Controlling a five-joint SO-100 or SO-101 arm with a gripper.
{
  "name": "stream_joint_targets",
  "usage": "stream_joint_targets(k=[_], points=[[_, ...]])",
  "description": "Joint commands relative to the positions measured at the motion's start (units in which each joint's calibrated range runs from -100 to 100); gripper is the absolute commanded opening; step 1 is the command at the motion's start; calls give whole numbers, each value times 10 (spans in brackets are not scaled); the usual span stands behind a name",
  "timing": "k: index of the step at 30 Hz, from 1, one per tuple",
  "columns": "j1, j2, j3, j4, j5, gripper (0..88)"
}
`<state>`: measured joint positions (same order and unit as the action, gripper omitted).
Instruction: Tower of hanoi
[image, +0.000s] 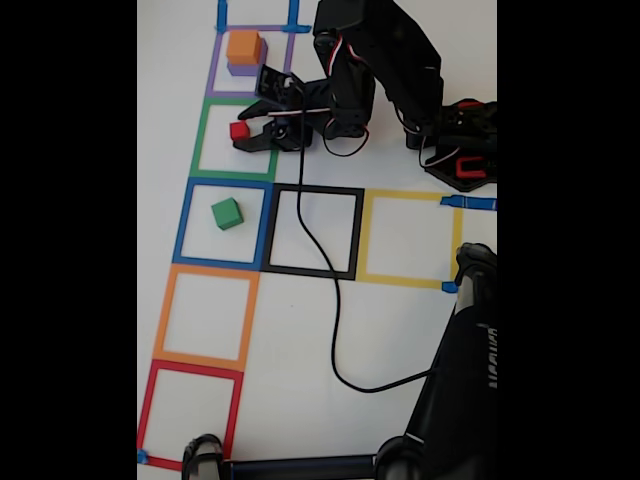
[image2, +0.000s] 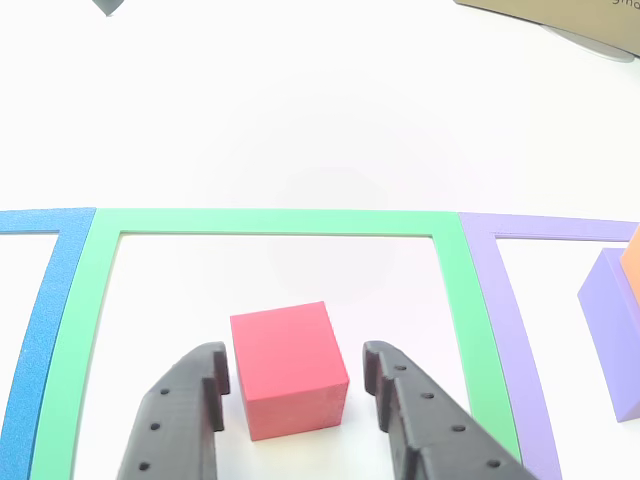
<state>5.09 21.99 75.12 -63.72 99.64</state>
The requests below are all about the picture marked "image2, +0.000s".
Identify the polymaker cardboard box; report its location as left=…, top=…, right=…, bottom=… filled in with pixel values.
left=452, top=0, right=640, bottom=56

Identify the green square frame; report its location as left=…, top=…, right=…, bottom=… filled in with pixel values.
left=29, top=207, right=524, bottom=480

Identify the blue square frame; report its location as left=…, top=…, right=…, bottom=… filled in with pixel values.
left=0, top=207, right=97, bottom=480

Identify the small red cube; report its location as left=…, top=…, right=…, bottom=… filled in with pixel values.
left=229, top=300, right=350, bottom=442

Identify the purple square frame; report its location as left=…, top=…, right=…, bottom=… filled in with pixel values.
left=457, top=212, right=640, bottom=480

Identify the orange block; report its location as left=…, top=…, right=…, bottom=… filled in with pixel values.
left=619, top=237, right=640, bottom=306

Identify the purple block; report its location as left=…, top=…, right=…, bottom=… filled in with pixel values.
left=577, top=247, right=640, bottom=424

